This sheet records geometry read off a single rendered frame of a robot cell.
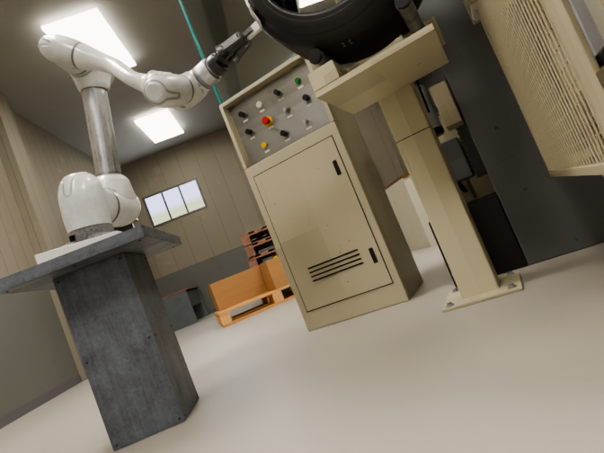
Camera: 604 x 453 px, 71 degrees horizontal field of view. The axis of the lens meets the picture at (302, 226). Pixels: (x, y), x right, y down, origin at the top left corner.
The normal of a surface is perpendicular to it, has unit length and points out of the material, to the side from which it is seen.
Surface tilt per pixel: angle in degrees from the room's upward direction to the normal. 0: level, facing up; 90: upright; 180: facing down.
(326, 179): 90
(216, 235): 90
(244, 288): 90
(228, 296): 90
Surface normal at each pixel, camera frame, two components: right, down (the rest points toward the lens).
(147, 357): 0.05, -0.10
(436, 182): -0.42, 0.10
